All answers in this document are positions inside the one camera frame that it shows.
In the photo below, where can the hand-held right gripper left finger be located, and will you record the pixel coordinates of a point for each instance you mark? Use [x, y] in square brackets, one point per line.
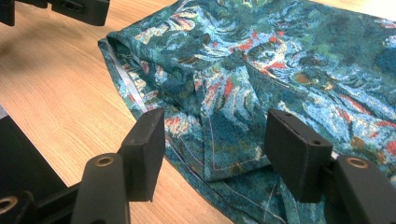
[144, 155]

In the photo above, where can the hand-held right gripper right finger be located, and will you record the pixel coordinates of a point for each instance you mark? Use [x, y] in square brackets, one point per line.
[295, 158]

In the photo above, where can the teal floral shirt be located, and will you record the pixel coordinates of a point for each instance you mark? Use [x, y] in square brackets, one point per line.
[249, 77]

